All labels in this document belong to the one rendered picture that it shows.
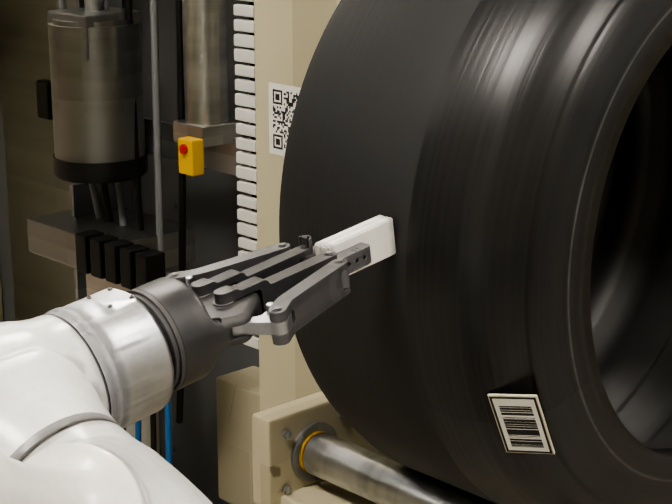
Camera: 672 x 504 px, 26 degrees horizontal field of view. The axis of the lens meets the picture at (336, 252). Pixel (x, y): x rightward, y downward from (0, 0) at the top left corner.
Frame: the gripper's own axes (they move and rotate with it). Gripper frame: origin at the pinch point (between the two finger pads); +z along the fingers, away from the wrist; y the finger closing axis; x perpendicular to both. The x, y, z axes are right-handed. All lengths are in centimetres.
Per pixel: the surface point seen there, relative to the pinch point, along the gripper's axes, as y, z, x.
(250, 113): 42.2, 25.0, 1.8
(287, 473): 25.2, 10.1, 33.1
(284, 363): 35.9, 20.0, 27.9
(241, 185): 44, 24, 10
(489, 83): -6.2, 9.5, -11.2
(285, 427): 25.2, 10.7, 28.2
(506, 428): -9.2, 5.2, 14.9
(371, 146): 3.3, 5.8, -5.9
